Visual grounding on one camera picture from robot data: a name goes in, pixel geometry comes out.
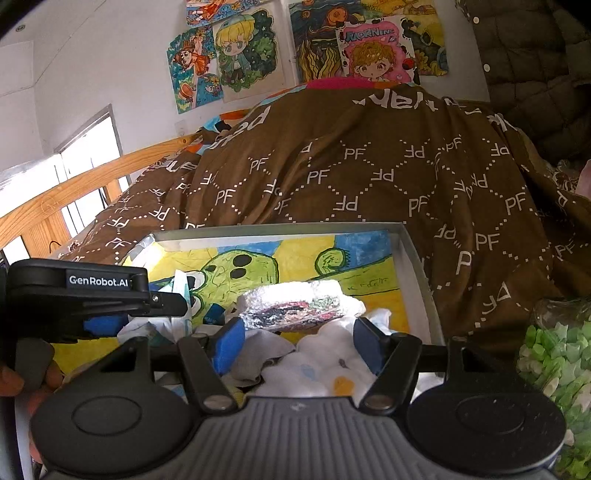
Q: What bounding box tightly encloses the red-haired mermaid poster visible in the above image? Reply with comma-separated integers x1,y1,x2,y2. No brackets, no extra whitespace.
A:
185,0,252,26

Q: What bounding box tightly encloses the white muslin cloth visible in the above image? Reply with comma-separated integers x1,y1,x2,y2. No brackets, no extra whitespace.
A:
249,318,398,398

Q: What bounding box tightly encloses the pink blond child poster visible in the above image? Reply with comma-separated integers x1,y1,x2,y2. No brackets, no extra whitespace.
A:
339,15,416,85

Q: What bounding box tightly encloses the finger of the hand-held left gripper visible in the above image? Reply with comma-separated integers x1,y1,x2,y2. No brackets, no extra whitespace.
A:
83,313,134,339
148,291,188,320

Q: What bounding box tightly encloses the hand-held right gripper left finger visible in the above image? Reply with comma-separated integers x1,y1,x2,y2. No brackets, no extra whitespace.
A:
92,318,245,413

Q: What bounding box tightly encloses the plain white cloth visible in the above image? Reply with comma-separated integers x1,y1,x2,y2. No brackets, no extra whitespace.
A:
222,331,296,389

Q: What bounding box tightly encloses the person's left hand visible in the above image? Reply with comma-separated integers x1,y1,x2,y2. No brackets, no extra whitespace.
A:
0,360,64,462

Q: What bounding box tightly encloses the dark sea goldfish poster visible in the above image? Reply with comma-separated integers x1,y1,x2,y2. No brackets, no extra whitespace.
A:
288,0,448,86

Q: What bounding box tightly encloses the wooden bed rail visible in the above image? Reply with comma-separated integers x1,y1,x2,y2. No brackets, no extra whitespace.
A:
0,134,204,259

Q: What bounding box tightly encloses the grey tray with cartoon drawing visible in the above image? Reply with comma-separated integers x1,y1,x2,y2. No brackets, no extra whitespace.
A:
46,222,448,402

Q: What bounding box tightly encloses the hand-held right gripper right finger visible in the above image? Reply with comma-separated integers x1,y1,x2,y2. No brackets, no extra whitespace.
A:
353,318,497,413

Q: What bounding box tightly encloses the brown quilted jacket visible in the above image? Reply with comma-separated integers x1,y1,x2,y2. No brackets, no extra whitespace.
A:
455,0,591,162

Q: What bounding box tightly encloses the brown printed blanket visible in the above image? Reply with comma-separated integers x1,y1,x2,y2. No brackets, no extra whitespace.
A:
55,85,591,365

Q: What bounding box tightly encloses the glass jar of green stars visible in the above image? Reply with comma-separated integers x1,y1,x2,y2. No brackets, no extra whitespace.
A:
515,298,591,480

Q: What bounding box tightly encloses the white blue wipes pack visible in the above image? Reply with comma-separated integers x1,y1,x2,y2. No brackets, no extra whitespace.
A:
168,270,197,333

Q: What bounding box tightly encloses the blond boy poster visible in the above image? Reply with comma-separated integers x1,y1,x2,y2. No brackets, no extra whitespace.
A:
211,11,296,102

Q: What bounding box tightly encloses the window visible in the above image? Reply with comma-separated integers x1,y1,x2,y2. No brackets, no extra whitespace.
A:
0,105,130,268

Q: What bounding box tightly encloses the orange-haired girl poster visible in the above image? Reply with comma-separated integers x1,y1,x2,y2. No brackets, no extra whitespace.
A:
167,25,225,115

